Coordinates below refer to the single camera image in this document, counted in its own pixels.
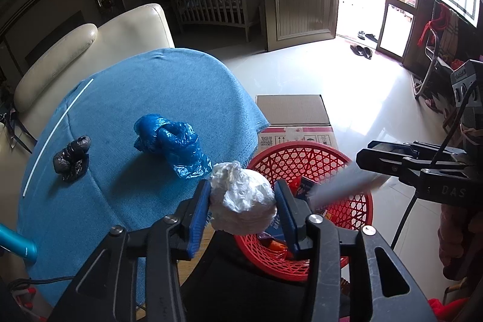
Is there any wooden baby crib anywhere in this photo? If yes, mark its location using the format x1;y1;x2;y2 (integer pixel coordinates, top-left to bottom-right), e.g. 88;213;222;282
166;0;262;42

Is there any teal metal bottle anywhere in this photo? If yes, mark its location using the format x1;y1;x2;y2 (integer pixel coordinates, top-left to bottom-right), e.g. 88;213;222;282
0;224;38;264

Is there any person's right hand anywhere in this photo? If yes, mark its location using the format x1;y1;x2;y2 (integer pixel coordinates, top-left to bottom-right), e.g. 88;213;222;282
439;202;474;279

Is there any cardboard box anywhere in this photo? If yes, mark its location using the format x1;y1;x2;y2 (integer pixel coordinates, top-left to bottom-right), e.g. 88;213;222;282
255;94;339;154

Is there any blue tablecloth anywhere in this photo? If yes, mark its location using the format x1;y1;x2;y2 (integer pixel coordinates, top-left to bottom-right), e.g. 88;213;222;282
17;48;271;308

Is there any red tassel decoration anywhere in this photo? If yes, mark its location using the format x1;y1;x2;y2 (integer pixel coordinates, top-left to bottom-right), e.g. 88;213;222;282
417;3;458;48

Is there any thin white stick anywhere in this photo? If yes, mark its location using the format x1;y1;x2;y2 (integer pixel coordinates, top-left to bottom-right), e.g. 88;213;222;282
23;78;94;197

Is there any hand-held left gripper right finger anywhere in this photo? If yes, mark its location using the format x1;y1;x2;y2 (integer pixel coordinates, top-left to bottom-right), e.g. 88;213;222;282
275;180;438;322

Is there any black plastic bag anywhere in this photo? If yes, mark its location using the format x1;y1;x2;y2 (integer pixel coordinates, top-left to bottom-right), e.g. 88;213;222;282
53;135;93;182

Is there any cream leather sofa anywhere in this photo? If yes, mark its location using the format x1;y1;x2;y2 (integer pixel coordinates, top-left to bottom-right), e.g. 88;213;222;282
0;3;176;175

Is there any red plastic basket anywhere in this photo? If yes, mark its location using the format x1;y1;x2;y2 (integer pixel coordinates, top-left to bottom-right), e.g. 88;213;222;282
234;141;374;282

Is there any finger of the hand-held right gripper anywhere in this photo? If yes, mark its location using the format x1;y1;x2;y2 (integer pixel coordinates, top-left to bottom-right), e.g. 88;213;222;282
368;141;416;157
357;148;419;184

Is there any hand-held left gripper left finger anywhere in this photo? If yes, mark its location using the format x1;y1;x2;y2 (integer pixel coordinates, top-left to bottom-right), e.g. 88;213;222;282
49;179;211;322

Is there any blue plastic bag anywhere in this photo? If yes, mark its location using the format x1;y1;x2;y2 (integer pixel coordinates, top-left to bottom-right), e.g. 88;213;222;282
133;114;213;179

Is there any white plastic bag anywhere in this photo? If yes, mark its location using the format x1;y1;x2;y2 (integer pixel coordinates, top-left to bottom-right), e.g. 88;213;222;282
209;161;278;234

